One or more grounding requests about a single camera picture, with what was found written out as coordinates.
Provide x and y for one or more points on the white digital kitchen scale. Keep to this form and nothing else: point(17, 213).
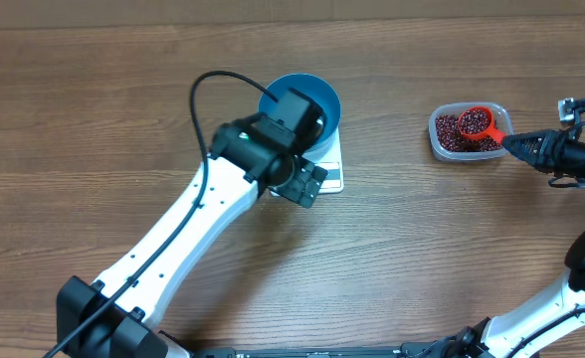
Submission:
point(327, 155)

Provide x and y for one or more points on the red measuring scoop blue handle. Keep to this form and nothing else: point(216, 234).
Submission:
point(477, 124)

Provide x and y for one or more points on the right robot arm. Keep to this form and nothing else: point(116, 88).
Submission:
point(560, 308)

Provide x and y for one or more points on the red beans in container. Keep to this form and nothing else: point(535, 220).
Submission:
point(451, 139)

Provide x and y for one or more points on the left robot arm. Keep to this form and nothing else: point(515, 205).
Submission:
point(117, 314)

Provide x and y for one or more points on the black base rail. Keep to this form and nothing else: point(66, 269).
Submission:
point(406, 350)

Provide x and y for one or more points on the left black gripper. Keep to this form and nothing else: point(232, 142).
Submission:
point(304, 187)

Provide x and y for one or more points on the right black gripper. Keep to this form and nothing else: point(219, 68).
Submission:
point(548, 152)

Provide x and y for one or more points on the blue bowl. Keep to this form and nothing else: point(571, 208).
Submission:
point(321, 92)

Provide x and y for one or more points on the clear plastic container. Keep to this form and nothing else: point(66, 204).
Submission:
point(502, 122)

